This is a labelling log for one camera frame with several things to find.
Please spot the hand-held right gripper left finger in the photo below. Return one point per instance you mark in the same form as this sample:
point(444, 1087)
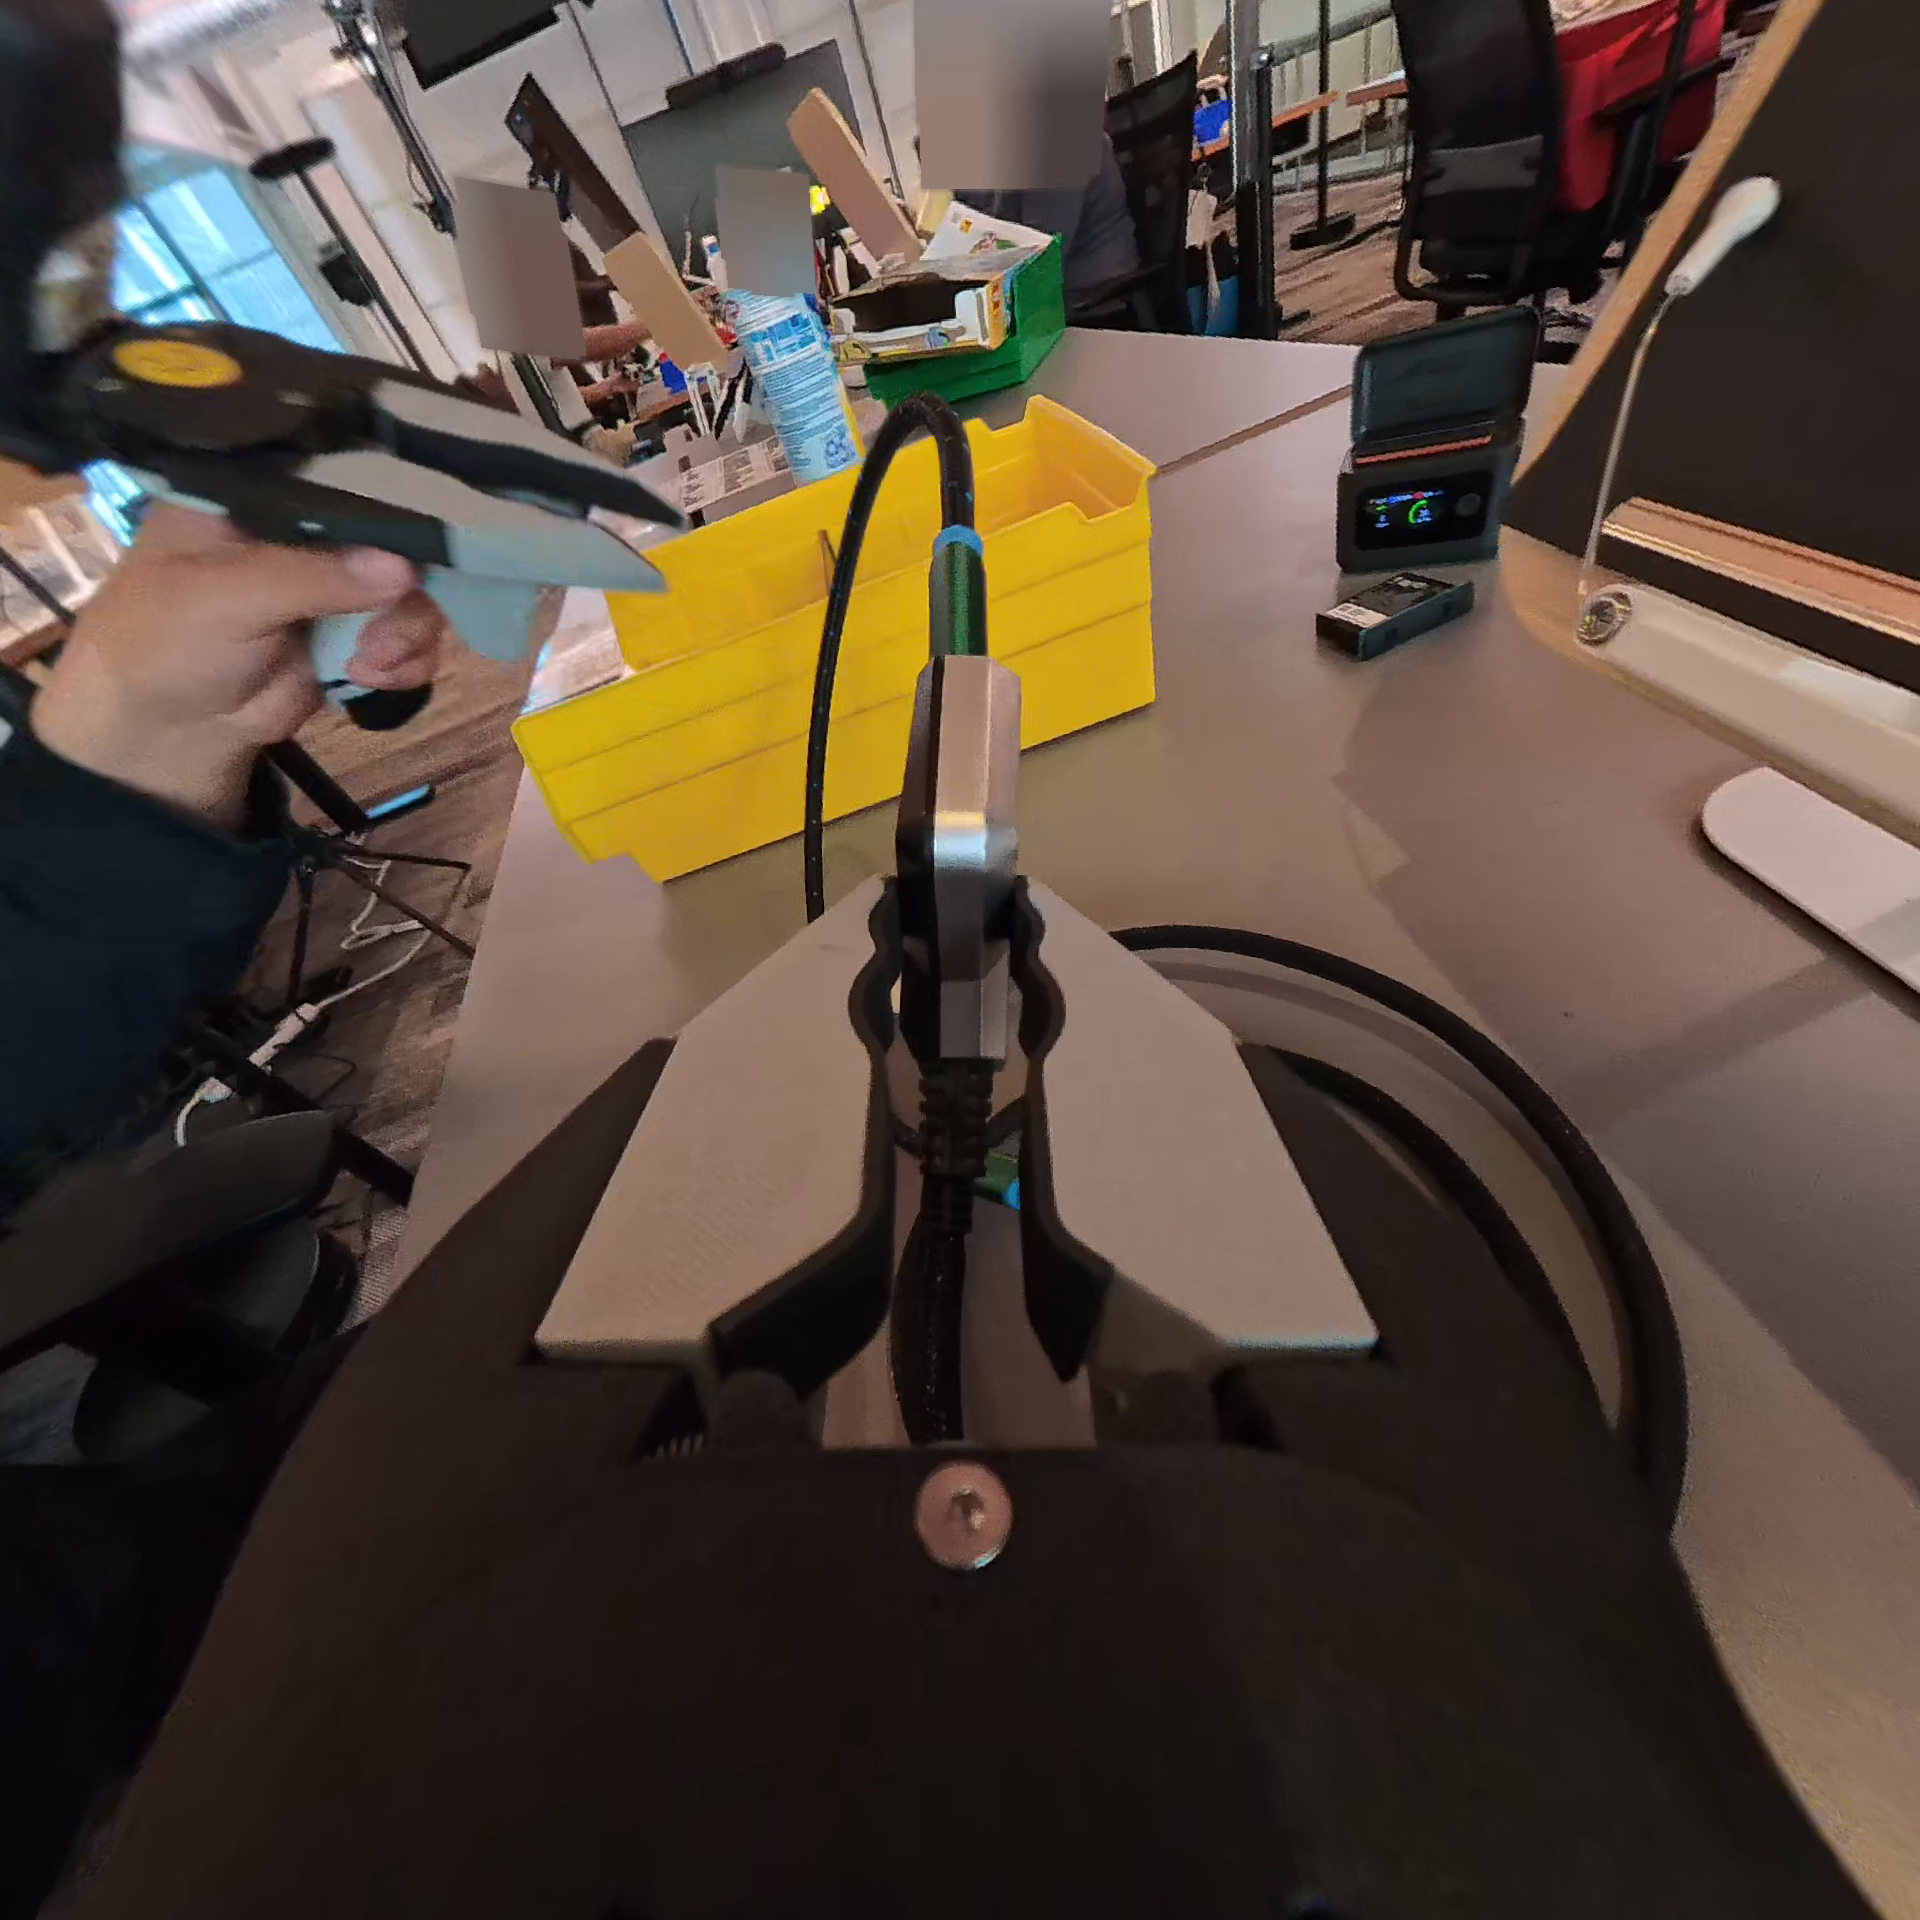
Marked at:
point(707, 1188)

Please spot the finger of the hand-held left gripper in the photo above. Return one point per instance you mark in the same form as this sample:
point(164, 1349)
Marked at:
point(511, 453)
point(511, 548)

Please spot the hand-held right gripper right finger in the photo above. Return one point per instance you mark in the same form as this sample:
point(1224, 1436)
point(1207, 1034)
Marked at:
point(1198, 1188)

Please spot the yellow plastic bin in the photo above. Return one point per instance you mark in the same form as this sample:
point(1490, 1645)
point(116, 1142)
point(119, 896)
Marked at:
point(720, 748)

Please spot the person's left hand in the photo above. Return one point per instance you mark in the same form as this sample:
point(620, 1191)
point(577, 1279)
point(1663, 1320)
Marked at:
point(180, 660)

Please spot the white blue wipes canister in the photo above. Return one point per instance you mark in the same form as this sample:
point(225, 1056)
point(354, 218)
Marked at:
point(794, 391)

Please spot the green plastic box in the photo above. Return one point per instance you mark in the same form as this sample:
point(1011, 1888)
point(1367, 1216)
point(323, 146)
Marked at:
point(1018, 344)

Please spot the black padded office chair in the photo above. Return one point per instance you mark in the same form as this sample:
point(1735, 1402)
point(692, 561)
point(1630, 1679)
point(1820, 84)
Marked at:
point(152, 1201)

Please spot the black battery charger case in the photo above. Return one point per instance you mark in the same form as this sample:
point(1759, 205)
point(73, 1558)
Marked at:
point(1432, 376)

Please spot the black mesh office chair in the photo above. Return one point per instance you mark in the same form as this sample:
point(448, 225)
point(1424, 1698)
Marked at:
point(1470, 135)

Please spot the wooden book stand white base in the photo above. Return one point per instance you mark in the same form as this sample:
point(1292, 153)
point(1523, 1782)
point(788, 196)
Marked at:
point(1801, 302)

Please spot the red storage bin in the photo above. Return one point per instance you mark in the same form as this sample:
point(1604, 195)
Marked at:
point(1633, 107)

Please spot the black camera battery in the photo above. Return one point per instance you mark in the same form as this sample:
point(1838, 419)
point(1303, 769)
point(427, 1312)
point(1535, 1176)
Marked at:
point(1396, 616)

